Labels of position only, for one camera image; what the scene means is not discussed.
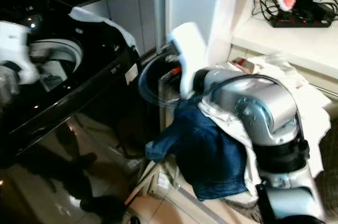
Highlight black power strip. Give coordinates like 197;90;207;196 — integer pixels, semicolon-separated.
269;15;334;29

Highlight white hanging cloth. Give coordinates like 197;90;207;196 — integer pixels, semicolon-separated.
206;0;271;50

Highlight black top-load washing machine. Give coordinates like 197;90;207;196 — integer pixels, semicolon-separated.
0;7;141;157

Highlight white crumpled garment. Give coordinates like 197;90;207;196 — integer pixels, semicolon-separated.
198;54;326;183

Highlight silver metal pole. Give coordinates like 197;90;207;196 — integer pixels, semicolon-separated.
152;0;167;57

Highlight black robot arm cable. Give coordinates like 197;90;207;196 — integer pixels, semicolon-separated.
137;50;185;109

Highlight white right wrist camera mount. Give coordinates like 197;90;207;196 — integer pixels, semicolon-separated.
166;22;210;101

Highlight blue denim garment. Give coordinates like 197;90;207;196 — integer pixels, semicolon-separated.
145;96;250;201

